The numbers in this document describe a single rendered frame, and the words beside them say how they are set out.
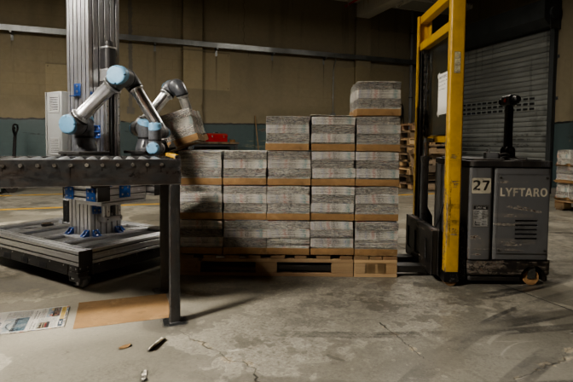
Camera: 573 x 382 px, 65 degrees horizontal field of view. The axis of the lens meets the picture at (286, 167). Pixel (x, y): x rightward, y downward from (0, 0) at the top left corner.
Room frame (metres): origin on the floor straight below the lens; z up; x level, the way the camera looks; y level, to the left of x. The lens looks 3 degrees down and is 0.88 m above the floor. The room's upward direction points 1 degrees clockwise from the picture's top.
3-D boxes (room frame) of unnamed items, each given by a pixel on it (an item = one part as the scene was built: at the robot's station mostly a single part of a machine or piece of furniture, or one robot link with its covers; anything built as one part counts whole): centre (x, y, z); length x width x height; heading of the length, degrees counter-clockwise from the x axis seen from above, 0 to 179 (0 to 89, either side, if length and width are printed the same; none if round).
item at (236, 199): (3.13, 0.13, 0.42); 1.17 x 0.39 x 0.83; 90
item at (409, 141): (9.32, -2.80, 0.65); 1.33 x 0.94 x 1.30; 115
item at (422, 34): (3.46, -1.03, 0.97); 0.09 x 0.09 x 1.75; 0
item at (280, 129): (3.13, 0.00, 0.95); 0.38 x 0.29 x 0.23; 0
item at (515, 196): (3.13, -1.40, 0.40); 0.69 x 0.55 x 0.80; 0
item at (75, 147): (2.88, 1.29, 0.87); 0.15 x 0.15 x 0.10
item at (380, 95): (3.13, -0.60, 0.65); 0.39 x 0.30 x 1.29; 0
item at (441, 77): (3.13, -1.05, 1.27); 0.57 x 0.01 x 0.65; 0
